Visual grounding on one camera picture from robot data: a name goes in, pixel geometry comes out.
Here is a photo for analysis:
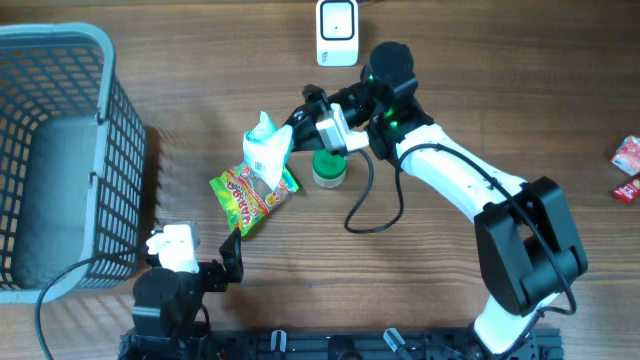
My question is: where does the green lid jar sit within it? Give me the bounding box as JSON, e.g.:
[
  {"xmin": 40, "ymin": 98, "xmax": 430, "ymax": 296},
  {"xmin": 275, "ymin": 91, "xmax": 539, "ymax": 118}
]
[{"xmin": 312, "ymin": 150, "xmax": 348, "ymax": 188}]

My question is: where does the light blue tissue pack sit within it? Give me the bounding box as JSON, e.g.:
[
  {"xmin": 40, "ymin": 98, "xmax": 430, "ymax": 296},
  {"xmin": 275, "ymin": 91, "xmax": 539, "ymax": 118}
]
[{"xmin": 243, "ymin": 111, "xmax": 293, "ymax": 190}]

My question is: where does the green gummy worms bag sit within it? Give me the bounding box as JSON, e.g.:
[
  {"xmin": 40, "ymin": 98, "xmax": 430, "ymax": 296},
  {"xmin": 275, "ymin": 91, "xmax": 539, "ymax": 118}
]
[{"xmin": 209, "ymin": 163, "xmax": 299, "ymax": 236}]

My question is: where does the red white small carton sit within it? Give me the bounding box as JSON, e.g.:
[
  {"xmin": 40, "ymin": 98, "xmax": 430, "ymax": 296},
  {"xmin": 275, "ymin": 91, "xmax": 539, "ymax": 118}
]
[{"xmin": 610, "ymin": 135, "xmax": 640, "ymax": 175}]

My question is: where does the red snack packet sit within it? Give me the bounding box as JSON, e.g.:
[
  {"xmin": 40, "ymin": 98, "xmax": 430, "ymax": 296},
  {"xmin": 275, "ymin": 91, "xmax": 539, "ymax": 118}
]
[{"xmin": 611, "ymin": 174, "xmax": 640, "ymax": 203}]

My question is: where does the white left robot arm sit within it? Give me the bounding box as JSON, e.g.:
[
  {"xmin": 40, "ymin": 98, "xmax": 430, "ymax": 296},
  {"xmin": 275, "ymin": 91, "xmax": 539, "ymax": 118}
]
[{"xmin": 127, "ymin": 223, "xmax": 244, "ymax": 359}]

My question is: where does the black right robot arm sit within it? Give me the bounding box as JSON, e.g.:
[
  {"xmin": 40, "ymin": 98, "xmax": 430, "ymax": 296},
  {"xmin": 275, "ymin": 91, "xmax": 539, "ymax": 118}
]
[{"xmin": 288, "ymin": 42, "xmax": 588, "ymax": 359}]

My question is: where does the white barcode scanner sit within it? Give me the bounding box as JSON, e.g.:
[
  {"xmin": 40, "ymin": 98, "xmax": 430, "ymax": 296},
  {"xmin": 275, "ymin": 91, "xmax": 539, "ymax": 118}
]
[{"xmin": 315, "ymin": 0, "xmax": 359, "ymax": 67}]

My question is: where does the grey plastic shopping basket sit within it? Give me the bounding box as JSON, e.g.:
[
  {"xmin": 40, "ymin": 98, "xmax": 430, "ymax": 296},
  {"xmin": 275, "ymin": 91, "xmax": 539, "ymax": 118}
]
[{"xmin": 1, "ymin": 23, "xmax": 147, "ymax": 304}]

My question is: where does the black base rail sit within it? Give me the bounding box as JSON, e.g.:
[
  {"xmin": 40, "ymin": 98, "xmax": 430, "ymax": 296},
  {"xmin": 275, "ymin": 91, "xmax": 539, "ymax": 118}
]
[{"xmin": 118, "ymin": 327, "xmax": 565, "ymax": 360}]

